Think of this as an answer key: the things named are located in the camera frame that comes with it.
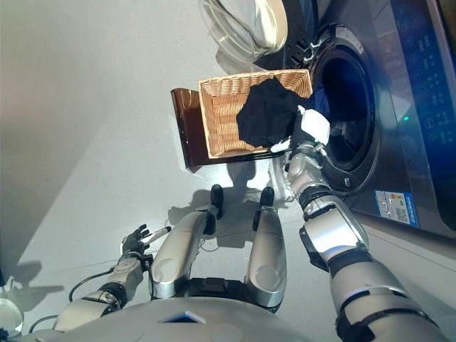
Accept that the robot left hand black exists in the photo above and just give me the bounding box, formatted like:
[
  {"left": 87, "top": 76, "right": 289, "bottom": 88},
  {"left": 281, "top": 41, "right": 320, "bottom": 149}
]
[{"left": 123, "top": 224, "right": 172, "bottom": 256}]

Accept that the robot right hand black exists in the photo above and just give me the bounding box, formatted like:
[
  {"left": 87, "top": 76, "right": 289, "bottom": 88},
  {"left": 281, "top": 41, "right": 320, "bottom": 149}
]
[{"left": 270, "top": 105, "right": 332, "bottom": 154}]

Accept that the blue garment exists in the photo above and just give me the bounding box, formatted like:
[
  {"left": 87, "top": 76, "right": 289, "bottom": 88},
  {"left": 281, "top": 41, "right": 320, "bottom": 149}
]
[{"left": 312, "top": 87, "right": 331, "bottom": 124}]

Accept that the black garment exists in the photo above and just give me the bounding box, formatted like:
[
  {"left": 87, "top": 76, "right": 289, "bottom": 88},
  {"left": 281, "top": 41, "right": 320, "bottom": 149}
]
[{"left": 236, "top": 77, "right": 304, "bottom": 149}]

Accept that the grey front-load washing machine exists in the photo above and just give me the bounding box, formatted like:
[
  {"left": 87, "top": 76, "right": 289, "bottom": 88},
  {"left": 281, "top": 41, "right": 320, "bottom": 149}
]
[{"left": 254, "top": 0, "right": 456, "bottom": 239}]

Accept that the round glass washing machine door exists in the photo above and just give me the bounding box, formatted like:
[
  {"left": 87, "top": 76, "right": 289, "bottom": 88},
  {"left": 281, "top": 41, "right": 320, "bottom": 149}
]
[{"left": 199, "top": 0, "right": 320, "bottom": 68}]

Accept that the rectangular wicker laundry basket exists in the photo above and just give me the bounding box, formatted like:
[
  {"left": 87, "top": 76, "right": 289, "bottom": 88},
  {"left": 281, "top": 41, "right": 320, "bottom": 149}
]
[{"left": 198, "top": 68, "right": 314, "bottom": 160}]

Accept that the grey robot torso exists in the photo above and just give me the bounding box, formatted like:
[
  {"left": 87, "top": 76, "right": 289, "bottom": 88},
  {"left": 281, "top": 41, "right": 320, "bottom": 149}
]
[{"left": 60, "top": 277, "right": 339, "bottom": 342}]

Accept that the large blue energy label sticker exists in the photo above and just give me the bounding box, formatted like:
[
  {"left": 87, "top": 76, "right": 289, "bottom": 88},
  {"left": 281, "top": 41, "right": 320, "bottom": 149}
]
[{"left": 374, "top": 190, "right": 418, "bottom": 224}]

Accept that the glossy brown stool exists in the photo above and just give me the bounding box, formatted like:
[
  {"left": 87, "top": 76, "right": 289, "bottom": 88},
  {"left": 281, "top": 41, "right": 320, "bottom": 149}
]
[{"left": 170, "top": 88, "right": 286, "bottom": 175}]

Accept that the robot right leg silver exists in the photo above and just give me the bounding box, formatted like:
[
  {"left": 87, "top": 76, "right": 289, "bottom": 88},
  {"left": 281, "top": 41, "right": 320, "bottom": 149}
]
[{"left": 244, "top": 185, "right": 288, "bottom": 307}]

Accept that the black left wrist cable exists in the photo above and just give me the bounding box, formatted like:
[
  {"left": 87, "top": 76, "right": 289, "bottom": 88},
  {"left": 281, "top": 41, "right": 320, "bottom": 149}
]
[{"left": 68, "top": 269, "right": 115, "bottom": 300}]

